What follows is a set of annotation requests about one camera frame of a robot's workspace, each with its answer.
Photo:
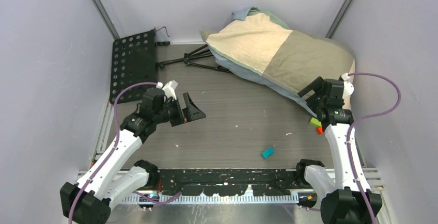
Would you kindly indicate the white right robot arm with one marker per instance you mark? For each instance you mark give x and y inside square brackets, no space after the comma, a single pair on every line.
[347,198]

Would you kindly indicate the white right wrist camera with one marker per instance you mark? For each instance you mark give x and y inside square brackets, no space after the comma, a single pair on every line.
[348,87]

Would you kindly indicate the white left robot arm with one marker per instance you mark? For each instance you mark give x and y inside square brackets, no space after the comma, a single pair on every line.
[92,198]

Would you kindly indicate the teal block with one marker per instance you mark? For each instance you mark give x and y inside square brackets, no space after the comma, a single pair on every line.
[267,152]

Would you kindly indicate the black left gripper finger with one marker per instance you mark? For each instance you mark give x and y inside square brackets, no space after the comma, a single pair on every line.
[191,112]
[176,116]

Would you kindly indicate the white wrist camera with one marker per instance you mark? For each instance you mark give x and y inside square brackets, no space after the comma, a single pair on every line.
[169,89]
[348,87]

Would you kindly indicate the black folding stand legs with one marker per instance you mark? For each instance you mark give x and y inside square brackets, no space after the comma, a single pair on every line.
[189,58]

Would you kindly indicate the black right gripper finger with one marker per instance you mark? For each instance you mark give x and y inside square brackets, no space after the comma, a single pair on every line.
[314,86]
[313,102]

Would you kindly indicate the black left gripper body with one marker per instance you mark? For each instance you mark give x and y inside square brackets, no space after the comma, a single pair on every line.
[163,115]

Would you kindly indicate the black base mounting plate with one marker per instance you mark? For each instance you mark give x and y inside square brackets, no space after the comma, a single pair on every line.
[227,182]

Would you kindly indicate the orange red block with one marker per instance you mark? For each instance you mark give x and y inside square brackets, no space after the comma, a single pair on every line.
[320,130]

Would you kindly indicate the black perforated music stand tray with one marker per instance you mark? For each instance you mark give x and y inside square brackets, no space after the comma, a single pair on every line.
[133,61]

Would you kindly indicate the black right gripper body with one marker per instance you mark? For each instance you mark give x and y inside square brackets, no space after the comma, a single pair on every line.
[321,100]

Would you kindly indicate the blue beige patchwork pillowcase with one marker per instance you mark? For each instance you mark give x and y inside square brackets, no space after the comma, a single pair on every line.
[260,47]

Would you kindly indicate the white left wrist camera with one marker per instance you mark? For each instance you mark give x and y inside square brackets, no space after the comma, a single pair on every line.
[169,89]

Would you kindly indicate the green block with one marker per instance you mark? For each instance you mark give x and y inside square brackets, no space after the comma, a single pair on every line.
[315,122]

